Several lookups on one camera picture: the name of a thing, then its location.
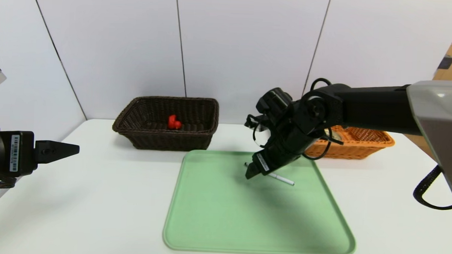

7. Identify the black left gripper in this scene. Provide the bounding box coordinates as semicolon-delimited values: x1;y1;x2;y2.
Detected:
0;122;81;180

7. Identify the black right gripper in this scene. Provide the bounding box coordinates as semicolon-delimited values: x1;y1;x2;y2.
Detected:
245;133;302;181

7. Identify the white pen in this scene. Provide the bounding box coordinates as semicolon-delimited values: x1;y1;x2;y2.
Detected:
243;162;296;186

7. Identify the gold pull-tab tin can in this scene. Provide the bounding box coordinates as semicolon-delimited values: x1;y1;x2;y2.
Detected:
325;128;343;143

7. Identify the dark brown wicker basket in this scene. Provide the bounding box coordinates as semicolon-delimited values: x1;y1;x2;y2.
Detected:
111;95;220;153

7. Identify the orange wicker basket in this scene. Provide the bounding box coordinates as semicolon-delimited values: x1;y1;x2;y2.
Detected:
304;124;396;162

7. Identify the light green plastic tray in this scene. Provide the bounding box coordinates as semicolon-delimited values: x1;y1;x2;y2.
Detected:
162;149;360;254

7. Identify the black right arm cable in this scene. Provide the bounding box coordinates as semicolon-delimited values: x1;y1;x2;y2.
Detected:
302;124;345;162

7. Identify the black corrugated hose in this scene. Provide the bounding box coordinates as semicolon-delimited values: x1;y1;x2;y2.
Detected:
413;164;452;210

